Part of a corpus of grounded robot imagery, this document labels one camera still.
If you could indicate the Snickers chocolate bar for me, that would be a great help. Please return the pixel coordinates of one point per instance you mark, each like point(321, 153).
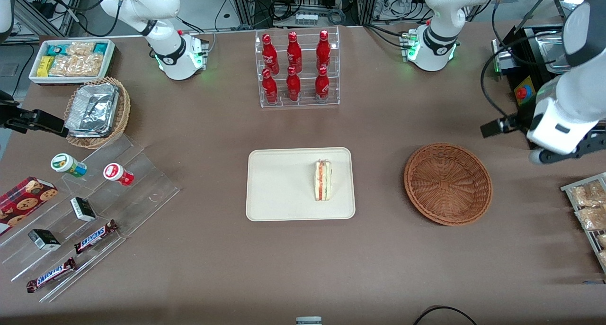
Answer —
point(94, 237)
point(51, 275)

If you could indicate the bagged brown snack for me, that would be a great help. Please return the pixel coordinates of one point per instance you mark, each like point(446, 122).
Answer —
point(587, 194)
point(602, 240)
point(592, 218)
point(603, 257)

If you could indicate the yellow snack pack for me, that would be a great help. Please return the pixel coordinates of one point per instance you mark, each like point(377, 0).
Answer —
point(45, 67)

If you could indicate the light tan wicker basket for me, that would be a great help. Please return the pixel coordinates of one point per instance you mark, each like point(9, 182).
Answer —
point(123, 112)

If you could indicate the clear acrylic bottle rack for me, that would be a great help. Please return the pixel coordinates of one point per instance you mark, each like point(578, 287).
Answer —
point(307, 102)

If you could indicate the white power strip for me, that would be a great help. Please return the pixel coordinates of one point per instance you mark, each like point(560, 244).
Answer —
point(307, 19)

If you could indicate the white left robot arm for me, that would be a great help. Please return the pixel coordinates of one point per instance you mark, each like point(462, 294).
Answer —
point(587, 83)

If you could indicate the small black carton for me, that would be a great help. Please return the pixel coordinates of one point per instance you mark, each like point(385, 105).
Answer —
point(44, 239)
point(83, 209)

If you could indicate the red soda bottle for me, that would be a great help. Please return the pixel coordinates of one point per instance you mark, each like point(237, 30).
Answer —
point(270, 88)
point(293, 85)
point(323, 51)
point(269, 55)
point(322, 85)
point(294, 54)

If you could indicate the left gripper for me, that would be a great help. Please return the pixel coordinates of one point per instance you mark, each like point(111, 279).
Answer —
point(519, 122)

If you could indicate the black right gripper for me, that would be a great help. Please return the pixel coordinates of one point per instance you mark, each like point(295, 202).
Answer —
point(10, 117)

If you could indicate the clear acrylic stepped display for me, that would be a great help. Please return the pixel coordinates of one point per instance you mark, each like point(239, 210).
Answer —
point(142, 192)

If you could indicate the brown wicker basket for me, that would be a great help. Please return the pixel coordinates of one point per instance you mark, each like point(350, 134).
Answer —
point(447, 183)

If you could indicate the black appliance with metal tray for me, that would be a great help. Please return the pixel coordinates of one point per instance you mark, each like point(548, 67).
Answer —
point(539, 55)

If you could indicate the triangular sandwich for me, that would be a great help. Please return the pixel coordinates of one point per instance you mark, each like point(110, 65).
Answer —
point(323, 180)

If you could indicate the green lid yogurt cup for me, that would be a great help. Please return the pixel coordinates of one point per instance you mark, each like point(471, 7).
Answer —
point(64, 163)

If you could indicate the red emergency stop button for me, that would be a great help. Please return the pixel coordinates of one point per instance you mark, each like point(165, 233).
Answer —
point(521, 93)

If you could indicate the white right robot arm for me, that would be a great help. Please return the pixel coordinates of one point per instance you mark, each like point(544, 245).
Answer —
point(173, 55)

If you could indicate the beige plastic tray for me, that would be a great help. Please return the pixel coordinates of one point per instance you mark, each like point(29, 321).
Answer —
point(279, 185)

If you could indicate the aluminium foil tray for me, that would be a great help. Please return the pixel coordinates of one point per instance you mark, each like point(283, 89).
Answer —
point(92, 109)

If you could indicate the red tartan cookie box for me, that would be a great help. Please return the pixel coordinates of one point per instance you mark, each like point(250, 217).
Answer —
point(23, 202)

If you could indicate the small grey white device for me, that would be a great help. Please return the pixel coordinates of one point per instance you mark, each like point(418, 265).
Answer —
point(308, 321)

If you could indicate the clear bag of crackers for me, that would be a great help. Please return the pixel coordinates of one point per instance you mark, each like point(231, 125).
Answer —
point(78, 66)
point(80, 49)

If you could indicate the teal snack pack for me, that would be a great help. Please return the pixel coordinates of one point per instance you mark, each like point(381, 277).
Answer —
point(57, 49)
point(101, 48)

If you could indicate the red lid yogurt cup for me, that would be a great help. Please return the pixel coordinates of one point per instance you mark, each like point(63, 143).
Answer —
point(114, 172)

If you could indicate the white snack bin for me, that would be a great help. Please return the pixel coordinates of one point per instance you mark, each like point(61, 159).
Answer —
point(110, 59)

